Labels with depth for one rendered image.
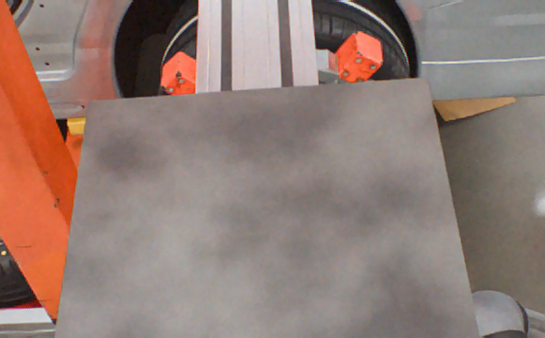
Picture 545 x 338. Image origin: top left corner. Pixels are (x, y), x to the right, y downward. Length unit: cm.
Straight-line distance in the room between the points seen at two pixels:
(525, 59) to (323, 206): 176
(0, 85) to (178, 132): 100
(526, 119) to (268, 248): 285
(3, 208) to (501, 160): 194
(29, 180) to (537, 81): 134
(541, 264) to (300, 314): 249
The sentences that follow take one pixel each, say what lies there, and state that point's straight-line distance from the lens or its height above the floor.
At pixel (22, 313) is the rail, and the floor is 39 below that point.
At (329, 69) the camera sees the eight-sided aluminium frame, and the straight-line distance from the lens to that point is 189.
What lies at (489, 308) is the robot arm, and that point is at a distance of 116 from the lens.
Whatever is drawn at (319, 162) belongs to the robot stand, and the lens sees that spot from 55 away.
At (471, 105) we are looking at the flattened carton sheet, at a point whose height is 1.
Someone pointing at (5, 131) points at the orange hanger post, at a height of 130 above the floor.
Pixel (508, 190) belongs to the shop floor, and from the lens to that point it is 311.
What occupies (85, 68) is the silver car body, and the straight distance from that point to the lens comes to 224.
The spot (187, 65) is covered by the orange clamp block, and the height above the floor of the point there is 111.
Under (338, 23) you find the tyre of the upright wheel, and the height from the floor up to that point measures 115.
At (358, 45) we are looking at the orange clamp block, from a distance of 188.
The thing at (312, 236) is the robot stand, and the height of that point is 203.
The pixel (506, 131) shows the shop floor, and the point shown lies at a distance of 328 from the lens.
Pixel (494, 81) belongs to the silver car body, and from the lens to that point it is 231.
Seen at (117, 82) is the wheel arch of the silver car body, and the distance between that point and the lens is 228.
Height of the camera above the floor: 247
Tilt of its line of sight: 52 degrees down
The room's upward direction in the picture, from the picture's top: 6 degrees counter-clockwise
